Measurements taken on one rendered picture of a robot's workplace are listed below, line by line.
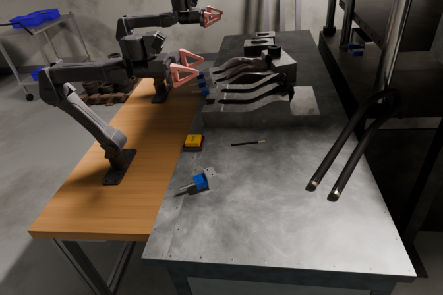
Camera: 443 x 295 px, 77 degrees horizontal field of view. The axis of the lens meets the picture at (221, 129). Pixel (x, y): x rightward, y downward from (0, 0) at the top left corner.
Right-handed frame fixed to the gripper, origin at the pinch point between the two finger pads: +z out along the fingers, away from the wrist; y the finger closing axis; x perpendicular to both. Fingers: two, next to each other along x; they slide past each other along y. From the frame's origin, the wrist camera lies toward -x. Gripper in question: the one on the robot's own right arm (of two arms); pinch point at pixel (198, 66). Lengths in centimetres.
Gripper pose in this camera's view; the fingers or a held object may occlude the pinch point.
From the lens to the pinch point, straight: 85.6
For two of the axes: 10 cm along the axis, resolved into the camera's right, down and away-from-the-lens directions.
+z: 9.9, -0.1, -1.4
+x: 0.9, 8.1, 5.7
